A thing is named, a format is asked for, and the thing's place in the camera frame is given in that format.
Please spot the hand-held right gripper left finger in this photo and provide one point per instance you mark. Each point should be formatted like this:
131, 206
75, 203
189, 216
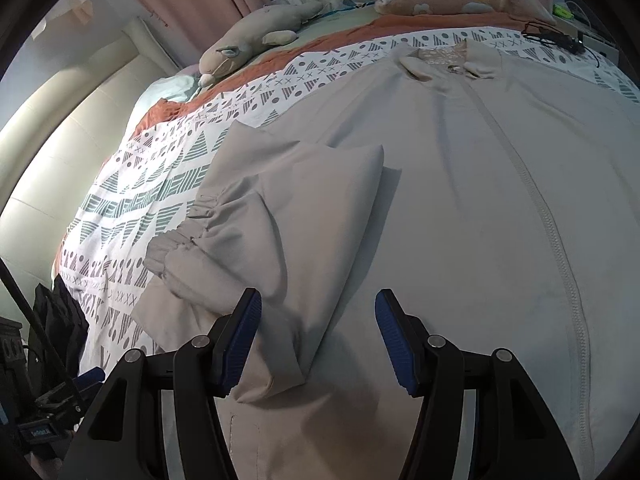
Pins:
245, 330

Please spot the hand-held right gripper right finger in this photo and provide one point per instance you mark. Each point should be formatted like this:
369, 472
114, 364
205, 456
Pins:
392, 340

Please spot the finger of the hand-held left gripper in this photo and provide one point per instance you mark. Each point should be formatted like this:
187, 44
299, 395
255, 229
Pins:
92, 375

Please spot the beige zip jacket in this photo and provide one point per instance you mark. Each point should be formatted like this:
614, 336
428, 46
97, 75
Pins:
450, 185

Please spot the black bag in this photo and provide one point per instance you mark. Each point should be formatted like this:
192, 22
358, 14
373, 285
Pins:
65, 320

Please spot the white patterned blanket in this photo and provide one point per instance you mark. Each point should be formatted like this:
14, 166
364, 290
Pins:
150, 190

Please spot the cream padded headboard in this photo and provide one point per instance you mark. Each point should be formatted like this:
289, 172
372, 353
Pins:
75, 125

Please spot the pale pillow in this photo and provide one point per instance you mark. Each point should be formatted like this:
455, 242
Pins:
175, 87

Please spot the grey plush toy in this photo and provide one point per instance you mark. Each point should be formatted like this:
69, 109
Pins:
250, 35

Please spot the orange bed sheet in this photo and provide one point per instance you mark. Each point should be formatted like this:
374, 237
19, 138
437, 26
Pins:
320, 42

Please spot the white drawer box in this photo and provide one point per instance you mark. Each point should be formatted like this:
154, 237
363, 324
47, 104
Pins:
605, 42

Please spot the green small item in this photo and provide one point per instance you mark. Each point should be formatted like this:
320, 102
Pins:
562, 10

